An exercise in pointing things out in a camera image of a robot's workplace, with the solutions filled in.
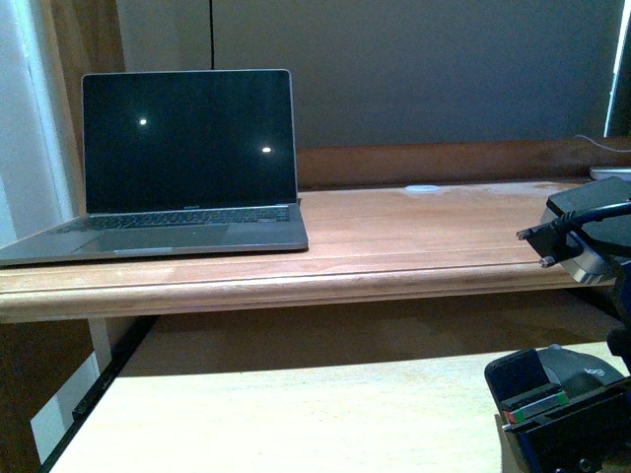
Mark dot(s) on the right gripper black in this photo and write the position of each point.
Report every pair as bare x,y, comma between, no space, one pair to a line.
575,437

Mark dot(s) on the grey logi mouse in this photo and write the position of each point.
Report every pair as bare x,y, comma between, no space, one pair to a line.
577,373

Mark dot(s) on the wooden desk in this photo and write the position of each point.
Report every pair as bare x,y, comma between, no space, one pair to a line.
388,274

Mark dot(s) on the white round sticker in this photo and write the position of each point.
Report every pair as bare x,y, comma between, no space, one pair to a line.
422,188

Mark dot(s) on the white flat device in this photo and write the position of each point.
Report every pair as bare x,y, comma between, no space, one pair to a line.
600,173

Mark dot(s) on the dark monitor edge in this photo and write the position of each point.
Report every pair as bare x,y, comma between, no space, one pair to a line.
617,122

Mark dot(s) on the grey laptop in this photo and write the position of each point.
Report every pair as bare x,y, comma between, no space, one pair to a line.
181,163

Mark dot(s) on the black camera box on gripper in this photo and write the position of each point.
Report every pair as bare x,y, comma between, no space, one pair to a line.
586,230

